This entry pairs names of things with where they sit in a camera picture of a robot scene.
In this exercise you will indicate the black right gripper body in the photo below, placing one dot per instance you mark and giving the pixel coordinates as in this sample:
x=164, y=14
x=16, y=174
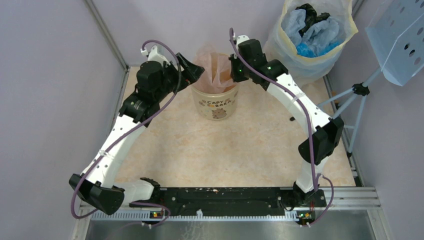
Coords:
x=239, y=72

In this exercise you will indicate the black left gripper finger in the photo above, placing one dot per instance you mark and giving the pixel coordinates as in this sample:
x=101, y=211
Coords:
x=184, y=63
x=193, y=73

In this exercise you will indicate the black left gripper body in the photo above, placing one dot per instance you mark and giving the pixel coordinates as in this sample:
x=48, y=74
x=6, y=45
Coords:
x=171, y=78

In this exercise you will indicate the pink plastic trash bag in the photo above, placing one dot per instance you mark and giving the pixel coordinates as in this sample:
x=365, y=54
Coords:
x=216, y=78

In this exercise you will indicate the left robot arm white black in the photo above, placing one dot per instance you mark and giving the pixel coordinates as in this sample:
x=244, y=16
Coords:
x=156, y=79

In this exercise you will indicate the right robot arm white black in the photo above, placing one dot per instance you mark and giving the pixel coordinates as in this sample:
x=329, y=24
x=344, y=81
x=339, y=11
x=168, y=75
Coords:
x=323, y=131

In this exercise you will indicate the cream capybara trash bin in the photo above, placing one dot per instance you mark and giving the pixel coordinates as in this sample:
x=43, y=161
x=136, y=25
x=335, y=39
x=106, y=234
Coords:
x=216, y=107

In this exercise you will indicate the large translucent bag of bags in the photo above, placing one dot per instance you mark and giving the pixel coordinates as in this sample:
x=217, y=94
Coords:
x=309, y=37

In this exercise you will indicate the blue plastic bag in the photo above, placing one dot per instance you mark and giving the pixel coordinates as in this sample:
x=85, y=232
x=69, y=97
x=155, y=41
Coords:
x=307, y=51

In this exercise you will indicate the black plastic bag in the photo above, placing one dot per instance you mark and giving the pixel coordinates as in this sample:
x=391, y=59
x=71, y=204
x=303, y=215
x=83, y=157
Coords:
x=311, y=17

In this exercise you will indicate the light blue tripod stand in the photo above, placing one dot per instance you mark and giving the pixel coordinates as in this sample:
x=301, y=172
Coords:
x=358, y=90

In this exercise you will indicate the perforated light blue panel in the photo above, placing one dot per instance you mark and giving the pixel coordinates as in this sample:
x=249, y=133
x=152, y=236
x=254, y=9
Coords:
x=396, y=35

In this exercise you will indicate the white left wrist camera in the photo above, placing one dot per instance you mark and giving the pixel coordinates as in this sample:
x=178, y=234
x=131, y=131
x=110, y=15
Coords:
x=155, y=54

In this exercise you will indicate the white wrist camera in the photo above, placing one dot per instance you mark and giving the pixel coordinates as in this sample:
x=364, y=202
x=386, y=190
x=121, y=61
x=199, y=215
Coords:
x=240, y=39
x=155, y=54

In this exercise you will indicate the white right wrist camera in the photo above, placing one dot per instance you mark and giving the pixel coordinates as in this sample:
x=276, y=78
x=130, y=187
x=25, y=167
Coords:
x=240, y=39

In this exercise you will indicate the aluminium corner frame post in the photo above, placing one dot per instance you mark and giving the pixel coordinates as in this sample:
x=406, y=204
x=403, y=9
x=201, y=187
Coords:
x=104, y=30

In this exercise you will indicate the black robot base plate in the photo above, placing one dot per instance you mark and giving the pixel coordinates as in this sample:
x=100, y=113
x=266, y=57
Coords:
x=232, y=201

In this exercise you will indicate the white toothed cable rail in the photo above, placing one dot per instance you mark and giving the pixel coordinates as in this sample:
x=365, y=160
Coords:
x=147, y=216

